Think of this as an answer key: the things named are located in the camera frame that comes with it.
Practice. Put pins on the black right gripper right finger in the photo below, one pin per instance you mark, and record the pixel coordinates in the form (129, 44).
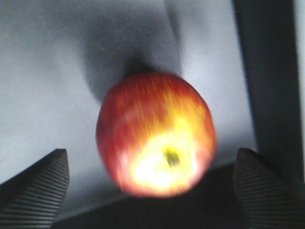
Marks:
(268, 199)

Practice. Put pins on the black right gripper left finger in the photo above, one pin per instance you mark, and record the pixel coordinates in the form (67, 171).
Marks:
(32, 198)

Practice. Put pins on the red yellow apple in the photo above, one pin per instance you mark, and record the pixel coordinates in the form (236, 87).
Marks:
(156, 136)

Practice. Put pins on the black wooden produce stand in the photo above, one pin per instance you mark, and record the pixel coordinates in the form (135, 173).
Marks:
(266, 30)

